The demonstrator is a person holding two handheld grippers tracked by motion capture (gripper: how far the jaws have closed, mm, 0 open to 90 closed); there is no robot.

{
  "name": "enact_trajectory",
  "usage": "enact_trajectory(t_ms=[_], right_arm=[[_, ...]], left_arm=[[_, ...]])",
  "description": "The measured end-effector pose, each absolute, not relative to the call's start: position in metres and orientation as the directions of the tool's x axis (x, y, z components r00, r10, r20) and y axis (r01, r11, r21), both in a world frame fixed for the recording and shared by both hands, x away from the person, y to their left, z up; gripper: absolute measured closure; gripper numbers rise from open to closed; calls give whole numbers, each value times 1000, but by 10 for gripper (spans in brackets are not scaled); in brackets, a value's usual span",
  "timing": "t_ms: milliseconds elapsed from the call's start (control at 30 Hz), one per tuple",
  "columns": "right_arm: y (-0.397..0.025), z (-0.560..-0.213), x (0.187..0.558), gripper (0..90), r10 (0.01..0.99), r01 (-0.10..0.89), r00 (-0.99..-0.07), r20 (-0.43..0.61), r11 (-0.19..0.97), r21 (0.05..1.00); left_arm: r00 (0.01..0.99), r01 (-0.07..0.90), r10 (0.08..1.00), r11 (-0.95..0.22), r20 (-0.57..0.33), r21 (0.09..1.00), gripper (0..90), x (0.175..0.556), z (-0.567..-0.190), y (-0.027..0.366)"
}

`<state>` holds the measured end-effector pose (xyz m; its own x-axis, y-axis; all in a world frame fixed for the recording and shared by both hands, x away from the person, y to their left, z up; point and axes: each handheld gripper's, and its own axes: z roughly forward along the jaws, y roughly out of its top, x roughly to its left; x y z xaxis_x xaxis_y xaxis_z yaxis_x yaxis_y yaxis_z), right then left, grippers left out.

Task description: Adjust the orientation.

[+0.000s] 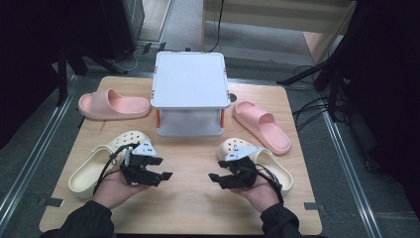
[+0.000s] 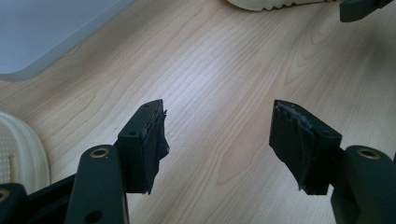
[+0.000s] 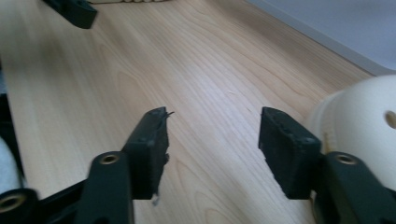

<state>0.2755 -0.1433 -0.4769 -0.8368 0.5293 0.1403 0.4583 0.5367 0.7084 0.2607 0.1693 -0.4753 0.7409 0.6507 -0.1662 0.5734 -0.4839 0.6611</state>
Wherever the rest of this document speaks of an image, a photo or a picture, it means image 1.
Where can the metal floor rail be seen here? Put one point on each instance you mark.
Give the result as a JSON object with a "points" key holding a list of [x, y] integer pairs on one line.
{"points": [[43, 132], [350, 165]]}

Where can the pink slide slipper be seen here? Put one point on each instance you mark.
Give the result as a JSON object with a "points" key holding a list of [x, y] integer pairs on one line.
{"points": [[112, 106], [264, 130]]}

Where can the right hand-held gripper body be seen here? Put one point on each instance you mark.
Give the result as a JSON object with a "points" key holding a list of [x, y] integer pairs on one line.
{"points": [[244, 175]]}

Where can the black tripod stand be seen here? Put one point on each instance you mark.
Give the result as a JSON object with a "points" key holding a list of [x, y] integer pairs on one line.
{"points": [[62, 76]]}

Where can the white two-tier shoe rack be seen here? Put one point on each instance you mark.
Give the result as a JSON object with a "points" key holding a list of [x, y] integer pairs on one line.
{"points": [[189, 81]]}

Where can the grey tape strip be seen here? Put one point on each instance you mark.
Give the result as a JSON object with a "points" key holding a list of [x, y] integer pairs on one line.
{"points": [[313, 206], [51, 202]]}

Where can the person's right hand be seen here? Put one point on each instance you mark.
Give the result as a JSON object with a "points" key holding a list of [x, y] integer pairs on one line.
{"points": [[262, 196]]}

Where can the cream perforated clog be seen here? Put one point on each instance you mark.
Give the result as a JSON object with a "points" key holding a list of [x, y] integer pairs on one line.
{"points": [[277, 167], [89, 173]]}

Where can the dark cabinet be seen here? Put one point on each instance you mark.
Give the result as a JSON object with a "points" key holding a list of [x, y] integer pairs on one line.
{"points": [[125, 23]]}

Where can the person's left hand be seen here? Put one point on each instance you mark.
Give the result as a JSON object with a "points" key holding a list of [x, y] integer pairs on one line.
{"points": [[112, 191]]}

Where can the black equipment stand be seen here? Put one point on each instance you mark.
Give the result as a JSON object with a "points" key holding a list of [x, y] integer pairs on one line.
{"points": [[330, 66]]}

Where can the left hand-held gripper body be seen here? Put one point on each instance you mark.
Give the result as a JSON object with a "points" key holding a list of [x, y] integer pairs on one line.
{"points": [[135, 172]]}

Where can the light wooden cabinet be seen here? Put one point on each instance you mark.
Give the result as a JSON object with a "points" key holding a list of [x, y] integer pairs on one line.
{"points": [[280, 15]]}

